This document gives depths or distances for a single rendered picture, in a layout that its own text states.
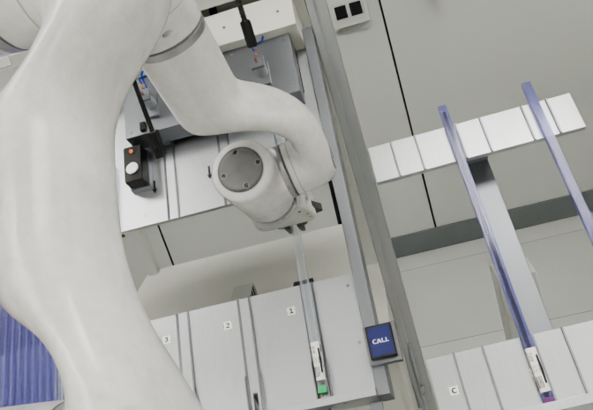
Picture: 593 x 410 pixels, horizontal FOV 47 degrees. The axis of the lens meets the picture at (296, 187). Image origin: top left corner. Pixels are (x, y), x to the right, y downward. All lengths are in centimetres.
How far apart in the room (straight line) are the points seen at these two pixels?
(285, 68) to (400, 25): 162
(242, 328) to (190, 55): 54
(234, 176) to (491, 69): 215
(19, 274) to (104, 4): 20
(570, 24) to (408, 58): 65
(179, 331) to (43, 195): 73
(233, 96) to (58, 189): 37
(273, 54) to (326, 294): 46
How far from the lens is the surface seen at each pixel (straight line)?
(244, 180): 88
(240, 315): 117
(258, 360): 114
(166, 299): 189
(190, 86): 79
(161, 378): 47
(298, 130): 86
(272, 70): 128
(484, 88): 295
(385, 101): 291
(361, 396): 107
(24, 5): 57
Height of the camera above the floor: 135
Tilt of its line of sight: 18 degrees down
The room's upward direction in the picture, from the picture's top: 17 degrees counter-clockwise
